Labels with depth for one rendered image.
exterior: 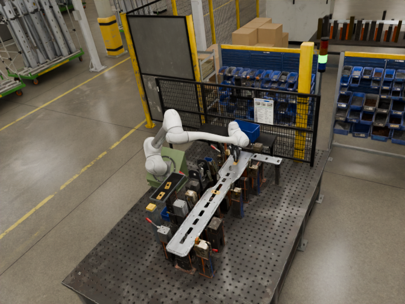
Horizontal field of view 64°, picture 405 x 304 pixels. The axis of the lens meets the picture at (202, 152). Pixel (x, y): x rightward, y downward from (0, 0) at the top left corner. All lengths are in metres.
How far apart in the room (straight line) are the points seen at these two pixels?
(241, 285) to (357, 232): 1.80
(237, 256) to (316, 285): 1.03
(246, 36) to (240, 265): 5.12
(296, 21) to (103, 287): 7.93
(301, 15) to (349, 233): 6.40
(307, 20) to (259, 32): 2.20
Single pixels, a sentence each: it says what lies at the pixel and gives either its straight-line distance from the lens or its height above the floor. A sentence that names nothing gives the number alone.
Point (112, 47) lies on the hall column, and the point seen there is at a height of 0.28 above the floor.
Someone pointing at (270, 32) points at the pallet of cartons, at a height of 0.97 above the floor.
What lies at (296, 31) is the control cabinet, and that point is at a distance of 9.36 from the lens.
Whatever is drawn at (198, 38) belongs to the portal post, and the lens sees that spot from 7.15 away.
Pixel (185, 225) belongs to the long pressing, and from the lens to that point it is 2.69.
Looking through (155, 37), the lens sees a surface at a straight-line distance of 5.14.
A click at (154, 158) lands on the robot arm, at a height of 1.13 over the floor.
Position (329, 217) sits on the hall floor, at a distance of 4.14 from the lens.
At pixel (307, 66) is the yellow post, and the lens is 3.17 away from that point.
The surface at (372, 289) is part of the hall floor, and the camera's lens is 3.67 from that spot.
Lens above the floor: 2.99
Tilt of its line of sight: 35 degrees down
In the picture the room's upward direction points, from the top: 8 degrees counter-clockwise
